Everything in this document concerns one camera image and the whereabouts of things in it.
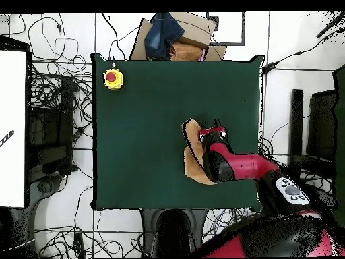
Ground orange terry towel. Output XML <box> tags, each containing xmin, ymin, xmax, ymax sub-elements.
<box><xmin>181</xmin><ymin>118</ymin><xmax>218</xmax><ymax>186</ymax></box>

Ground dark green table cloth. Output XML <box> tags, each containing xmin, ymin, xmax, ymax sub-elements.
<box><xmin>90</xmin><ymin>53</ymin><xmax>266</xmax><ymax>212</ymax></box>
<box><xmin>319</xmin><ymin>63</ymin><xmax>345</xmax><ymax>228</ymax></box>

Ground folded orange towel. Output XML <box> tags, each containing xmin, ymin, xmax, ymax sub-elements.
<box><xmin>170</xmin><ymin>41</ymin><xmax>206</xmax><ymax>62</ymax></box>

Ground black stand base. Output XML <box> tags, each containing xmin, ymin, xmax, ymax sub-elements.
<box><xmin>286</xmin><ymin>88</ymin><xmax>338</xmax><ymax>184</ymax></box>
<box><xmin>26</xmin><ymin>75</ymin><xmax>75</xmax><ymax>184</ymax></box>

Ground brown cardboard box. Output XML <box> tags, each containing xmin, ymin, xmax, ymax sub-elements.
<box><xmin>129</xmin><ymin>11</ymin><xmax>228</xmax><ymax>61</ymax></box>

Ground blue jeans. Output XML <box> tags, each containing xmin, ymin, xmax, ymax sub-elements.
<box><xmin>144</xmin><ymin>11</ymin><xmax>186</xmax><ymax>61</ymax></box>

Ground yellow emergency stop button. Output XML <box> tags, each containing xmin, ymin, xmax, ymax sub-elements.
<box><xmin>102</xmin><ymin>68</ymin><xmax>125</xmax><ymax>90</ymax></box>

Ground black tripod leg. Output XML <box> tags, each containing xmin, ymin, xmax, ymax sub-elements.
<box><xmin>315</xmin><ymin>11</ymin><xmax>345</xmax><ymax>39</ymax></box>

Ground black power strip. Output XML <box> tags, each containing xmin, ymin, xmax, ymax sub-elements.
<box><xmin>73</xmin><ymin>232</ymin><xmax>86</xmax><ymax>259</ymax></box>

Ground black striped rod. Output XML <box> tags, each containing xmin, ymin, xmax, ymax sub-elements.
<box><xmin>0</xmin><ymin>129</ymin><xmax>15</xmax><ymax>148</ymax></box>

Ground black power adapter cable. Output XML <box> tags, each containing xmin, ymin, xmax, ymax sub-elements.
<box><xmin>261</xmin><ymin>25</ymin><xmax>345</xmax><ymax>76</ymax></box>

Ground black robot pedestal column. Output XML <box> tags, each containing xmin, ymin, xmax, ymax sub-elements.
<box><xmin>139</xmin><ymin>208</ymin><xmax>209</xmax><ymax>259</ymax></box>

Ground black pedestal foot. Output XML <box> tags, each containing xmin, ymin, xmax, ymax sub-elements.
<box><xmin>28</xmin><ymin>175</ymin><xmax>64</xmax><ymax>214</ymax></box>

